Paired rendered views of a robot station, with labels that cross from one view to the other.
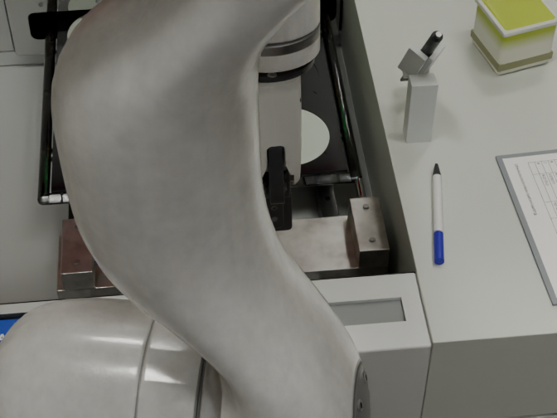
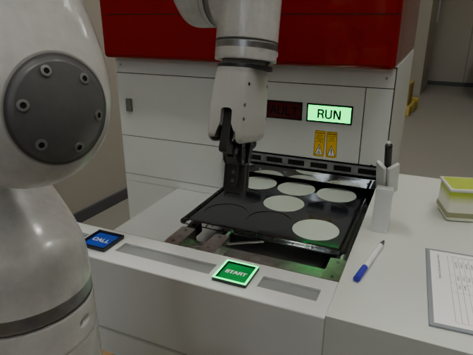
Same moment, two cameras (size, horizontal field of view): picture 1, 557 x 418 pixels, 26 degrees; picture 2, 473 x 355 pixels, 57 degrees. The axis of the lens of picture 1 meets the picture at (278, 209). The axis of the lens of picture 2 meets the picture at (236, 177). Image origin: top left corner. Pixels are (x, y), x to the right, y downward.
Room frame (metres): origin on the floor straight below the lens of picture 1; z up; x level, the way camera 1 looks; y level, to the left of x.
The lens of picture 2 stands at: (0.22, -0.28, 1.34)
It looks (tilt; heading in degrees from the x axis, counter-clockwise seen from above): 20 degrees down; 30
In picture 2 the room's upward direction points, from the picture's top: straight up
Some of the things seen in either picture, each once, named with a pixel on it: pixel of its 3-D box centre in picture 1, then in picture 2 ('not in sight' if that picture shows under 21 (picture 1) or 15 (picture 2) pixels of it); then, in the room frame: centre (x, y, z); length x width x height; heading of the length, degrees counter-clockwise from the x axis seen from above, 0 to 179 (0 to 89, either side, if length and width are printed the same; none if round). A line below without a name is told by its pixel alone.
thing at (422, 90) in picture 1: (418, 81); (384, 193); (0.99, -0.15, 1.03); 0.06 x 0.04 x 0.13; 6
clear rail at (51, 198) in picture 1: (201, 187); (257, 235); (0.96, 0.09, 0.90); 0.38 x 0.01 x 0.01; 96
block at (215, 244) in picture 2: not in sight; (214, 248); (0.87, 0.14, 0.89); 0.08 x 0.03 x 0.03; 6
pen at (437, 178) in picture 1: (438, 211); (371, 258); (0.86, -0.17, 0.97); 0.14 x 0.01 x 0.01; 176
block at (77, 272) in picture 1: (78, 252); (179, 240); (0.87, 0.22, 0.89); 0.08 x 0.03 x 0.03; 6
